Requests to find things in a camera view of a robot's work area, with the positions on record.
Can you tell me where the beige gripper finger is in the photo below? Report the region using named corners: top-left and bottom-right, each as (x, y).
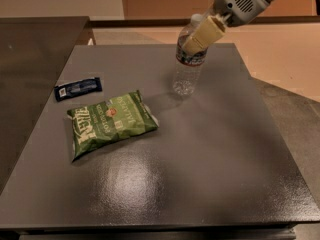
top-left (182, 14), bottom-right (225, 56)

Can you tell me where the clear plastic water bottle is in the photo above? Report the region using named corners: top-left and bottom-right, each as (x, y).
top-left (173, 14), bottom-right (207, 97)

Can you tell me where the green jalapeno chip bag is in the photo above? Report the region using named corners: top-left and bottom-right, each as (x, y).
top-left (67, 90), bottom-right (159, 160)

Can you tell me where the dark blue snack bar wrapper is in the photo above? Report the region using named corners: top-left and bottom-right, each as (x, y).
top-left (54, 77), bottom-right (102, 102)

